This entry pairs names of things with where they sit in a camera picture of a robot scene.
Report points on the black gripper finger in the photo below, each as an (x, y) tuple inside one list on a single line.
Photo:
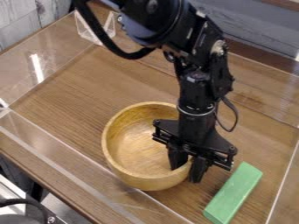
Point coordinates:
[(178, 156), (199, 166)]

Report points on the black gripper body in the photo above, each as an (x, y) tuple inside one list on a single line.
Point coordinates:
[(194, 133)]

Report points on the green rectangular block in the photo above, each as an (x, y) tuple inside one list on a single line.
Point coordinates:
[(232, 194)]

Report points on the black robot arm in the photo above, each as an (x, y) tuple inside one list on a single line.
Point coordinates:
[(171, 25)]

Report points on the brown wooden bowl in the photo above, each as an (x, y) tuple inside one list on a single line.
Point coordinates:
[(135, 157)]

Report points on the clear acrylic corner bracket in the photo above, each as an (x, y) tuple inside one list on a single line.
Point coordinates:
[(85, 31)]

